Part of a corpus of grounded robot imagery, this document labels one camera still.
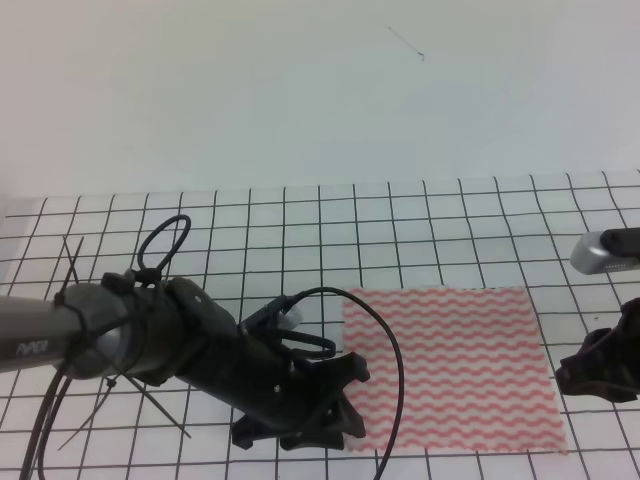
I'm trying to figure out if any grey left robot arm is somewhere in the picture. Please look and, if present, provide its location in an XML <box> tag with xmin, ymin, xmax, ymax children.
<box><xmin>1</xmin><ymin>279</ymin><xmax>369</xmax><ymax>450</ymax></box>

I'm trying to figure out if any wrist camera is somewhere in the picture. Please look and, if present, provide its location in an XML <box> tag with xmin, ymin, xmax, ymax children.
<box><xmin>239</xmin><ymin>295</ymin><xmax>336</xmax><ymax>360</ymax></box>
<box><xmin>570</xmin><ymin>228</ymin><xmax>639</xmax><ymax>275</ymax></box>

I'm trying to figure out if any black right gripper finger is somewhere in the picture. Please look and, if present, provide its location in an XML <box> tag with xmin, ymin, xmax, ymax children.
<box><xmin>555</xmin><ymin>354</ymin><xmax>605</xmax><ymax>398</ymax></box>

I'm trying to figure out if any pink wavy striped towel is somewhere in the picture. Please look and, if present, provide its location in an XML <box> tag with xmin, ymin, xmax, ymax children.
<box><xmin>342</xmin><ymin>287</ymin><xmax>567</xmax><ymax>452</ymax></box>

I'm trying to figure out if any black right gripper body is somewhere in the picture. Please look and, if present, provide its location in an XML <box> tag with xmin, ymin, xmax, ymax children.
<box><xmin>584</xmin><ymin>298</ymin><xmax>639</xmax><ymax>403</ymax></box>

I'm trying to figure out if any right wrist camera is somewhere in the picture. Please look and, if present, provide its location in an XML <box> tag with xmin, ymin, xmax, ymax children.
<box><xmin>570</xmin><ymin>228</ymin><xmax>639</xmax><ymax>275</ymax></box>

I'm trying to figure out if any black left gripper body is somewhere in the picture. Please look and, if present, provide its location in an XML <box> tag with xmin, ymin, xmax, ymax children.
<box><xmin>119</xmin><ymin>277</ymin><xmax>330</xmax><ymax>430</ymax></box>

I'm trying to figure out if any white grid tablecloth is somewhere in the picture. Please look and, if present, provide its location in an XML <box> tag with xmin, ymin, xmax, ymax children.
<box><xmin>1</xmin><ymin>171</ymin><xmax>639</xmax><ymax>479</ymax></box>

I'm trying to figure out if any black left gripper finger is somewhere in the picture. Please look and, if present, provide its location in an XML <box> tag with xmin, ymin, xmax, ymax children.
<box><xmin>231</xmin><ymin>394</ymin><xmax>366</xmax><ymax>449</ymax></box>
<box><xmin>304</xmin><ymin>353</ymin><xmax>370</xmax><ymax>395</ymax></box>

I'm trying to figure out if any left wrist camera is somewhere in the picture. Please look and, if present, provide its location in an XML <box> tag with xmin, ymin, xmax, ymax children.
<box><xmin>239</xmin><ymin>295</ymin><xmax>336</xmax><ymax>360</ymax></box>

